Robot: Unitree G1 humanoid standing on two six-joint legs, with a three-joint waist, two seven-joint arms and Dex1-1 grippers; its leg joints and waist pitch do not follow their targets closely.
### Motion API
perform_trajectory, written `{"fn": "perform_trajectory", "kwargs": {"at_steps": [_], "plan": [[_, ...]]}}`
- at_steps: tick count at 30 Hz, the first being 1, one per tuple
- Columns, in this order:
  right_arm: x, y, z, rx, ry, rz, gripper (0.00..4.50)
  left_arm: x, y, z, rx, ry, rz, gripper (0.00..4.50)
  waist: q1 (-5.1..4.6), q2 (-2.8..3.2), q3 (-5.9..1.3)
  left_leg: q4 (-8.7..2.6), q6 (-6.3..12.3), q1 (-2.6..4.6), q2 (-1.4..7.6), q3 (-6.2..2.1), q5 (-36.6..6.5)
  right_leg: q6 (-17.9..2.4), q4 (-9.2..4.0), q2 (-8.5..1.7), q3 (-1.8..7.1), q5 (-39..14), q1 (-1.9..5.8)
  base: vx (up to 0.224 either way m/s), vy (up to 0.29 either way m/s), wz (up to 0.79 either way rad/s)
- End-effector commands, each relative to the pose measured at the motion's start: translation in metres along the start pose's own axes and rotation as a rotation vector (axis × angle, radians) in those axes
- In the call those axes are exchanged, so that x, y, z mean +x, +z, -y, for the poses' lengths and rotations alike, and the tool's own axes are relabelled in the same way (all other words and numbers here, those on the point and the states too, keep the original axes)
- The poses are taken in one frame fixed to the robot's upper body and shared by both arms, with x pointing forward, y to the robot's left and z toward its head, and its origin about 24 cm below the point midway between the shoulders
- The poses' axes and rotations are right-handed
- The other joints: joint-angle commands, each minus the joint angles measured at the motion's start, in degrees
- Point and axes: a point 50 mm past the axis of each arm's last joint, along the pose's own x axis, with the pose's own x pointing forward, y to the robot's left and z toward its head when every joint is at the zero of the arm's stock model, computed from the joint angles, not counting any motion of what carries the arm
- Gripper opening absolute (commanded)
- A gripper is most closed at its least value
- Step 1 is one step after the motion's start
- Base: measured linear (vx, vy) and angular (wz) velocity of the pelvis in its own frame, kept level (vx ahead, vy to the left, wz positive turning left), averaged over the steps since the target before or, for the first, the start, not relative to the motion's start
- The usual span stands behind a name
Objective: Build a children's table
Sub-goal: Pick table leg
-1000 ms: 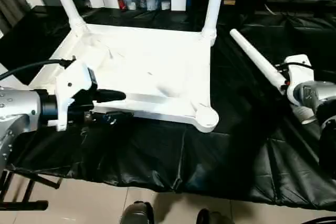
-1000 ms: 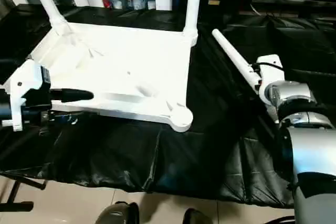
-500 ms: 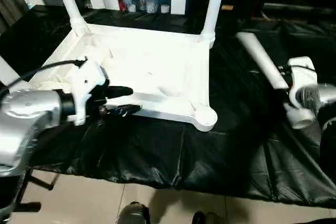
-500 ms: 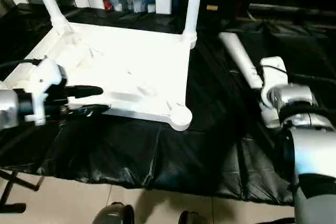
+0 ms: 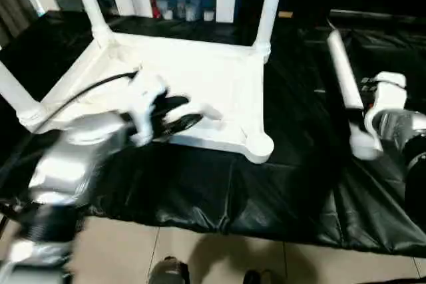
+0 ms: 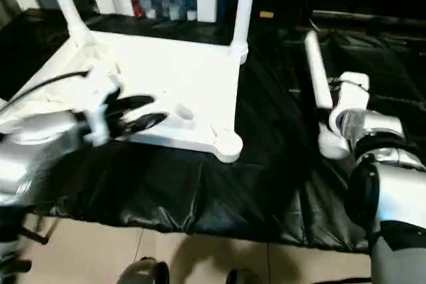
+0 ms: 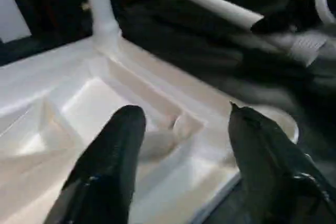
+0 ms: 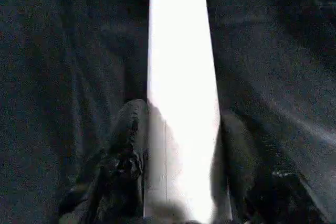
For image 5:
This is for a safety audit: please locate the white plastic table leg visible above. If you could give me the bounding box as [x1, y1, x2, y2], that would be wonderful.
[69, 0, 116, 51]
[0, 61, 46, 132]
[326, 29, 383, 161]
[253, 0, 288, 64]

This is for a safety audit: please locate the white plastic table top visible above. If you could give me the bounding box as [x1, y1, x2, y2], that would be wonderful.
[18, 33, 276, 166]

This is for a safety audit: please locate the black cloth mat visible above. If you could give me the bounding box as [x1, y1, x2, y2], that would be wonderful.
[0, 9, 426, 258]

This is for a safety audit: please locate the dark round robot part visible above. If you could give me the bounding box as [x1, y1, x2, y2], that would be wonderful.
[242, 269, 270, 284]
[149, 256, 190, 284]

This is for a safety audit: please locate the grey curtain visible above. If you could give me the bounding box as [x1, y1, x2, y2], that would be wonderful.
[0, 0, 37, 39]

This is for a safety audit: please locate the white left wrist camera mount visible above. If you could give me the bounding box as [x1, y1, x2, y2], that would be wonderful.
[128, 69, 170, 147]

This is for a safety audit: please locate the dark metal rail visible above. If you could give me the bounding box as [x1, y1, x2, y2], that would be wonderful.
[329, 9, 426, 21]

